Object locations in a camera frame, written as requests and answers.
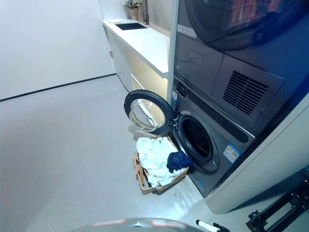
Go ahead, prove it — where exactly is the round washing machine door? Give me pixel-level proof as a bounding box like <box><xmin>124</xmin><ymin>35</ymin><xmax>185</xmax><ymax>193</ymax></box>
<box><xmin>124</xmin><ymin>89</ymin><xmax>178</xmax><ymax>134</ymax></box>

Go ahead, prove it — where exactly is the brown woven laundry basket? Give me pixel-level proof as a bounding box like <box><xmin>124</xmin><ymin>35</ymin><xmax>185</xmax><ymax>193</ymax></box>
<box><xmin>132</xmin><ymin>135</ymin><xmax>189</xmax><ymax>196</ymax></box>

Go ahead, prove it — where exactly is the grey front-load washing machine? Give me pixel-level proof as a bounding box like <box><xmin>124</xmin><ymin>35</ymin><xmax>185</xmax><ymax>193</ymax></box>
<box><xmin>170</xmin><ymin>76</ymin><xmax>256</xmax><ymax>198</ymax></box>

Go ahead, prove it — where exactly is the white cloth garment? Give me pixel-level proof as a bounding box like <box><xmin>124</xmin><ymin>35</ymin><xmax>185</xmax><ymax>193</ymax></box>
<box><xmin>135</xmin><ymin>136</ymin><xmax>188</xmax><ymax>189</ymax></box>

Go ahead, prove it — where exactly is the dark blue cloth garment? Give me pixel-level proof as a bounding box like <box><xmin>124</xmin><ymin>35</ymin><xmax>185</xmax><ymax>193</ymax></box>
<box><xmin>166</xmin><ymin>151</ymin><xmax>195</xmax><ymax>174</ymax></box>

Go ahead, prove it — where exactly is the white laundry counter cabinet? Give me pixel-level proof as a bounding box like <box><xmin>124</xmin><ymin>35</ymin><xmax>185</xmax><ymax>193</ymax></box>
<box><xmin>101</xmin><ymin>19</ymin><xmax>171</xmax><ymax>94</ymax></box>

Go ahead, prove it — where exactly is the black recessed sink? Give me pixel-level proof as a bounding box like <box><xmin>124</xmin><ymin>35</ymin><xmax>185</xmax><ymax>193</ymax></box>
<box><xmin>114</xmin><ymin>23</ymin><xmax>148</xmax><ymax>31</ymax></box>

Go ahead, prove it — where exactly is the grey stacked dryer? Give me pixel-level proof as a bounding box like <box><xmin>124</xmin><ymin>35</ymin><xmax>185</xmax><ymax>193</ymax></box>
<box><xmin>173</xmin><ymin>0</ymin><xmax>309</xmax><ymax>125</ymax></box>

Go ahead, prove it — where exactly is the dark metal faucet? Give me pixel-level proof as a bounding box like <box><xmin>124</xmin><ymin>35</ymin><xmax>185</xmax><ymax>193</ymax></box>
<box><xmin>142</xmin><ymin>0</ymin><xmax>150</xmax><ymax>25</ymax></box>

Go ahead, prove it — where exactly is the potted plant in beige pot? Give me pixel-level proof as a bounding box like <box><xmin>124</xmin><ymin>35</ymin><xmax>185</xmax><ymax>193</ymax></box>
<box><xmin>123</xmin><ymin>0</ymin><xmax>141</xmax><ymax>20</ymax></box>

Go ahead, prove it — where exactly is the silver robot torso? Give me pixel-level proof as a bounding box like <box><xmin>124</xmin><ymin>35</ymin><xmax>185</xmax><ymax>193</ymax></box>
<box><xmin>76</xmin><ymin>217</ymin><xmax>194</xmax><ymax>232</ymax></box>

